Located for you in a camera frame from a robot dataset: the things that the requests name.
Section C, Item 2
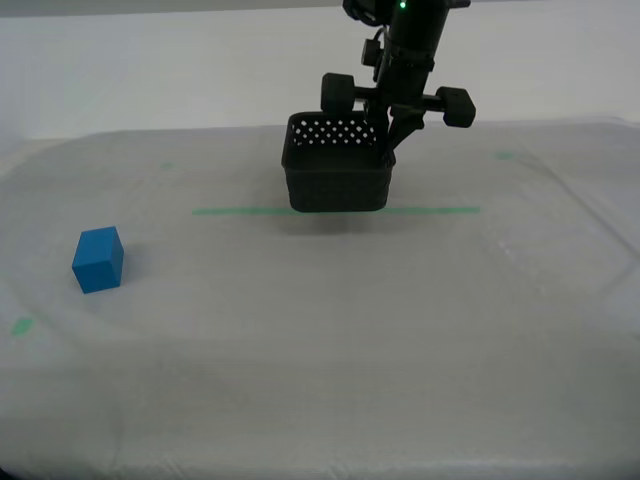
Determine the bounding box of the long green tape strip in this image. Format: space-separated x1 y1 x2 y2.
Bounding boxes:
192 205 481 218

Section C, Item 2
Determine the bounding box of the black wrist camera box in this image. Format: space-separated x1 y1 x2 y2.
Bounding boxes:
360 39 384 67

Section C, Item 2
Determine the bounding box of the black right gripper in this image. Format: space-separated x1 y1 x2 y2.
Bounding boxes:
319 67 477 165

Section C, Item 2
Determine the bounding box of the black perforated plastic basket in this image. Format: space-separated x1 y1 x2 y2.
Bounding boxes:
280 112 397 214

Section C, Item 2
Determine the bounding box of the blue rectangular block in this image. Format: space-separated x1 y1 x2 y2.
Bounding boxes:
71 225 126 295

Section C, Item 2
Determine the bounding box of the white table cloth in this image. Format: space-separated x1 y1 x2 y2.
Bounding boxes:
0 117 640 480

